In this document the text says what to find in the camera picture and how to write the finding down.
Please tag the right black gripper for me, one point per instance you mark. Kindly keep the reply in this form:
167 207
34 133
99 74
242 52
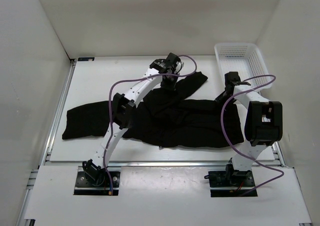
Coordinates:
219 98

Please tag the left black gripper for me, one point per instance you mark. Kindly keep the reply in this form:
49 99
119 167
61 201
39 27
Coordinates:
169 87

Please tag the black trousers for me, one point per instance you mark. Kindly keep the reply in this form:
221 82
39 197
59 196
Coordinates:
166 119

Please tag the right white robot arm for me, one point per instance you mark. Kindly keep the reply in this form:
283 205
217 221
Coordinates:
263 123

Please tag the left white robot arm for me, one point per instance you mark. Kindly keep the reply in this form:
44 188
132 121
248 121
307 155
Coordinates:
121 109

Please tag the dark label sticker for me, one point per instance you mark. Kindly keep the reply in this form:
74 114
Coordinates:
86 59

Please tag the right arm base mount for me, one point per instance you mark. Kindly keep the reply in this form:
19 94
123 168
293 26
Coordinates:
225 183

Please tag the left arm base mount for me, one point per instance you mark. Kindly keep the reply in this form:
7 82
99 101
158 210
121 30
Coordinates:
95 181

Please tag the aluminium front rail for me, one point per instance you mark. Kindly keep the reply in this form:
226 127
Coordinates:
146 164

